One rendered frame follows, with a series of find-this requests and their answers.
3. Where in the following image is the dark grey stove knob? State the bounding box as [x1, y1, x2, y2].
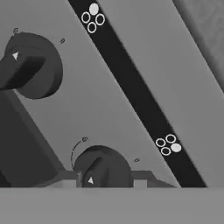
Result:
[0, 31, 64, 101]
[72, 144, 133, 188]

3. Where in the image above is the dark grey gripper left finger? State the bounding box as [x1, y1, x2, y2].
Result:
[34, 170, 79, 188]

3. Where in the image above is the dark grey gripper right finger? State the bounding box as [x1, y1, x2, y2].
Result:
[130, 171, 179, 188]

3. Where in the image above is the grey stove with black strip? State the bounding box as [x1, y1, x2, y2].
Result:
[0, 0, 224, 188]

